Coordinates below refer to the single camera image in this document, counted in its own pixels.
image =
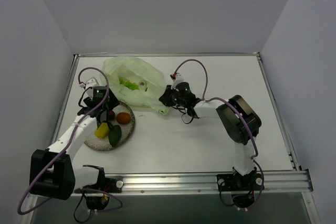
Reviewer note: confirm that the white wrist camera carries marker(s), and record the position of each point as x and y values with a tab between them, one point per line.
176	78
92	82

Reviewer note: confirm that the orange fake fruit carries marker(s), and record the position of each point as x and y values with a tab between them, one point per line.
123	118

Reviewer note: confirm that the pale green plastic bag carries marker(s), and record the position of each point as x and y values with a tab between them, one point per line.
150	80

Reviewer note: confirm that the aluminium table frame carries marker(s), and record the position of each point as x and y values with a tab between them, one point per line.
164	156

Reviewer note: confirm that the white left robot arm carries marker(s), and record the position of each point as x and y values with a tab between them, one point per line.
51	172

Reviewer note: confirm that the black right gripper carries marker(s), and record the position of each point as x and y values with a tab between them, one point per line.
167	98

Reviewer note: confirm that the green fake grapes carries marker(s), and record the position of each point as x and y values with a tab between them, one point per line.
128	84

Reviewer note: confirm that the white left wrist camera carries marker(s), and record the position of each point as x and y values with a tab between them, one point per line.
92	82

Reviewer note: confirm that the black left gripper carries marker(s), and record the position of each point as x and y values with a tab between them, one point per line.
104	109

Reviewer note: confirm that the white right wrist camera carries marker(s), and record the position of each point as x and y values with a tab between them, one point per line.
176	78

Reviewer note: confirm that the dark green fake avocado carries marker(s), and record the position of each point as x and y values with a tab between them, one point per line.
114	135

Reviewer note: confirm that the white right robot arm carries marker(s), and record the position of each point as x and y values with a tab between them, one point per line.
240	121

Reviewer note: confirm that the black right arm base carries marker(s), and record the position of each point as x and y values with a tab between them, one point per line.
245	190

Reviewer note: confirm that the speckled round plate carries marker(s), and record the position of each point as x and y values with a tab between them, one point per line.
103	144

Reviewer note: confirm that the dark red fake fruit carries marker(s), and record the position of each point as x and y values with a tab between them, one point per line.
111	115

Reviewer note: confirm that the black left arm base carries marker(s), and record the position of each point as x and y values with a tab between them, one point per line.
98	195

